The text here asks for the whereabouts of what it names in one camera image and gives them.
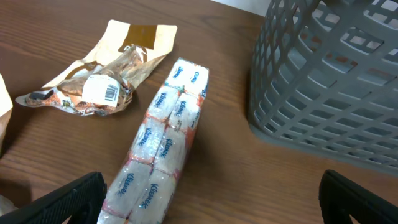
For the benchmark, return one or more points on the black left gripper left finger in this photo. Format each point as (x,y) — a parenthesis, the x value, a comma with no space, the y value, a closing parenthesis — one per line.
(78,202)

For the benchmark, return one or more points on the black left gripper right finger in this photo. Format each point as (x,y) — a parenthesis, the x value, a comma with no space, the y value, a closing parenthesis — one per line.
(342,200)

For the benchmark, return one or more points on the Kleenex tissue multipack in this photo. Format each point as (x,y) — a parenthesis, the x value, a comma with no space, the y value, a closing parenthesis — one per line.
(145,185)

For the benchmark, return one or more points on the brown cookie snack pouch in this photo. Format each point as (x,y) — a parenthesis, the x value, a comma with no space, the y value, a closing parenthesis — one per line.
(103,81)

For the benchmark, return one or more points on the cream paper snack pouch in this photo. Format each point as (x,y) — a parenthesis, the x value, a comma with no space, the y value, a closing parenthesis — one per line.
(5,109)

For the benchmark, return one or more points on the grey plastic slotted basket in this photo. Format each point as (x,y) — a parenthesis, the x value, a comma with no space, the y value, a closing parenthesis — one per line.
(324,80)

